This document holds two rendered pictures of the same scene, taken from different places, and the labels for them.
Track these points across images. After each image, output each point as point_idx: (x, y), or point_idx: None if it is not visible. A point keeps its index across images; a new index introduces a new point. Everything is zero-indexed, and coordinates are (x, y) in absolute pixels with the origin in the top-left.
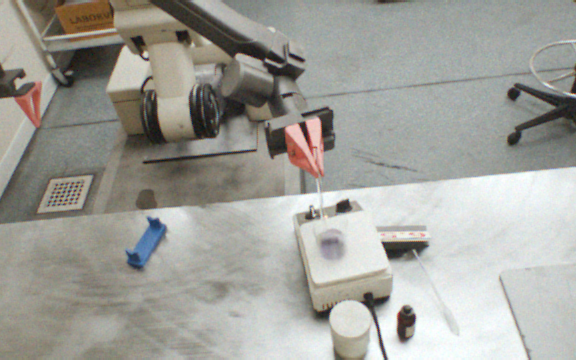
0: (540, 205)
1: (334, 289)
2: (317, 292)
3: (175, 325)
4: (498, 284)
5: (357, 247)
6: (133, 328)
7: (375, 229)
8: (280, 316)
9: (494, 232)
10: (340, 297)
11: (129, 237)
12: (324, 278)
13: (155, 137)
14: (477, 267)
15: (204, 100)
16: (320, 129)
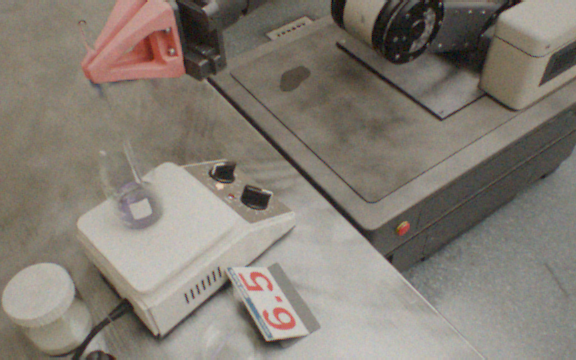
0: None
1: (93, 253)
2: (80, 237)
3: (27, 147)
4: None
5: (159, 239)
6: (10, 118)
7: (206, 245)
8: (77, 232)
9: None
10: (102, 271)
11: (124, 52)
12: (87, 228)
13: (337, 15)
14: None
15: (404, 6)
16: (151, 20)
